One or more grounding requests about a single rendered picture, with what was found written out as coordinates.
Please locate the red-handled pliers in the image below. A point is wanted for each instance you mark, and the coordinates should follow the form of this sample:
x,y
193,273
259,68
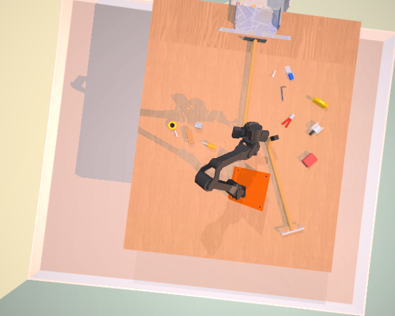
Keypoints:
x,y
289,119

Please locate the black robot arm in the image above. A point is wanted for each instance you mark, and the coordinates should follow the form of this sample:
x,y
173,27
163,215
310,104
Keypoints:
x,y
241,152

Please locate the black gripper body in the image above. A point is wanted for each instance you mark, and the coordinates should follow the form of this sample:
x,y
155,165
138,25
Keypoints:
x,y
239,133

